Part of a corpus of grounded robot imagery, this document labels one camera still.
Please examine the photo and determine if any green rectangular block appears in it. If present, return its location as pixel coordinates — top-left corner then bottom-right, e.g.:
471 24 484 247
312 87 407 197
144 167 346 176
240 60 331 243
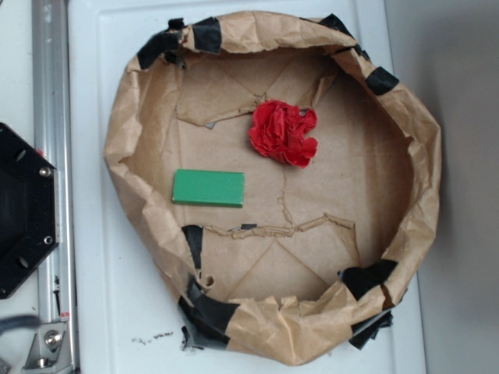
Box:
172 169 245 208

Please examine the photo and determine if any crumpled red paper ball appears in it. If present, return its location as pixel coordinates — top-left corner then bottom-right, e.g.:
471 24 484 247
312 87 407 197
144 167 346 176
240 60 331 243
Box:
248 100 318 168

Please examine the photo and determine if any brown paper bag basin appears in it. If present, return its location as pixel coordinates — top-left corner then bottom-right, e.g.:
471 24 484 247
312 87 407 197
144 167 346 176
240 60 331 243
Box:
104 11 441 365

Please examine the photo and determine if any white plastic tray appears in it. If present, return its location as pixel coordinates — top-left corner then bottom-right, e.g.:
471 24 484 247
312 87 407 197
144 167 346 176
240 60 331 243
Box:
68 1 426 373

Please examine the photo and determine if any aluminium extrusion rail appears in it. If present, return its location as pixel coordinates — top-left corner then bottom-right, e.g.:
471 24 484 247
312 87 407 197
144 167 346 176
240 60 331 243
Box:
32 1 80 373

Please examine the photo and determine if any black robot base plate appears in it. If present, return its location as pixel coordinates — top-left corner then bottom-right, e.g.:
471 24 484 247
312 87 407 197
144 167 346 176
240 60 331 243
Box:
0 123 58 299

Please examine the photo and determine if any metal corner bracket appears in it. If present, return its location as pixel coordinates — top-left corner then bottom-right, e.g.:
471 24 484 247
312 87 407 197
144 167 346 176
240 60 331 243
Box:
22 322 71 373

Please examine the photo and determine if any black cable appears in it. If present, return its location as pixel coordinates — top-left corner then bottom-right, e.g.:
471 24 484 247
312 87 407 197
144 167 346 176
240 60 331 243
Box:
0 313 41 335

